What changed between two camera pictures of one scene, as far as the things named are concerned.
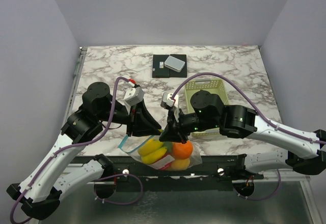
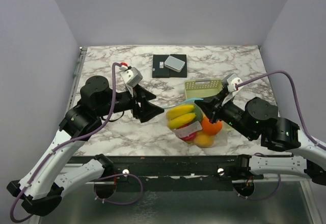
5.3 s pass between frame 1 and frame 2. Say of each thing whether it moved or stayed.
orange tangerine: moved
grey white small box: stayed
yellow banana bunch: moved
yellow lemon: moved
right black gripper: moved
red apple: moved
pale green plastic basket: stayed
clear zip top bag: moved
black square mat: stayed
